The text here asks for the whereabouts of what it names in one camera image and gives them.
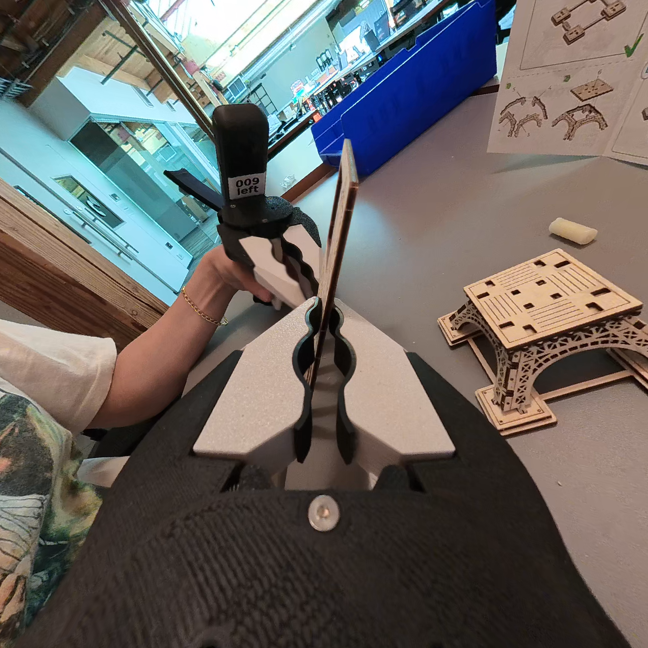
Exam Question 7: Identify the gold chain bracelet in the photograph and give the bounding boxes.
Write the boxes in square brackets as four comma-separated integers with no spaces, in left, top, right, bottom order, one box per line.
[181,285,230,326]

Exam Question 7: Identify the grey desk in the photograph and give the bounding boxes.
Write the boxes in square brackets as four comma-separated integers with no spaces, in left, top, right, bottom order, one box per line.
[180,83,648,648]

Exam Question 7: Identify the wooden parts sheet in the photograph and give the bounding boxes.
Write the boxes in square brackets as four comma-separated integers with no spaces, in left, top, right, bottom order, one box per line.
[304,138,360,390]

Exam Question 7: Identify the paper instruction sheet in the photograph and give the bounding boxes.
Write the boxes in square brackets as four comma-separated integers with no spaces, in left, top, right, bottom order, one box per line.
[487,0,648,167]

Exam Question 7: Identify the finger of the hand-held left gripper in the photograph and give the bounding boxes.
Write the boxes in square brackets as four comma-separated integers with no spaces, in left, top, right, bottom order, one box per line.
[276,224,323,302]
[238,235,307,311]

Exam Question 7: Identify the person's left hand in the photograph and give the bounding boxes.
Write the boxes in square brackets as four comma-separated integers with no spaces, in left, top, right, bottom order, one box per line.
[185,245,276,320]

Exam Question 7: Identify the person's left forearm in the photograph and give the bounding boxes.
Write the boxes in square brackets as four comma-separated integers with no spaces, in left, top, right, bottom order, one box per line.
[88,283,231,431]

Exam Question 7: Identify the printed white shirt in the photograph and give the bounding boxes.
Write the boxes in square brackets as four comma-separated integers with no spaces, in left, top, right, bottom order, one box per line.
[0,318,127,648]

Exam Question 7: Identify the wooden post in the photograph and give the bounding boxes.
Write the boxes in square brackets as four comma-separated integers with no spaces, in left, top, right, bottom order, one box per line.
[101,0,216,140]

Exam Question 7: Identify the wooden railing beam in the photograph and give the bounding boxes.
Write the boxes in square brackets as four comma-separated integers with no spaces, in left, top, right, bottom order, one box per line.
[0,177,170,337]

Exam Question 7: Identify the pale wax stick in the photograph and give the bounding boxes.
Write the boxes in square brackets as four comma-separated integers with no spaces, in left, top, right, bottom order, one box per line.
[549,217,599,246]

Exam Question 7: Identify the wooden tower base model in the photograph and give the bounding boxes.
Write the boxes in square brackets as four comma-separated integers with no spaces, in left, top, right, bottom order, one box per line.
[438,248,648,437]

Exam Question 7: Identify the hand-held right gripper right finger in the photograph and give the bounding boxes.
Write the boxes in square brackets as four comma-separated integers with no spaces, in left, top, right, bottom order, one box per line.
[329,299,456,478]

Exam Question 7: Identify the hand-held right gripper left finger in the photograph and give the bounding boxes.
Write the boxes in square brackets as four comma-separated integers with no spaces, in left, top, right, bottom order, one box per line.
[191,297,324,478]

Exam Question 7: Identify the blue storage bin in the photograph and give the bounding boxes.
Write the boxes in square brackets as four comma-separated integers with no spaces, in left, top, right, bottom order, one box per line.
[342,0,498,175]
[310,30,421,169]

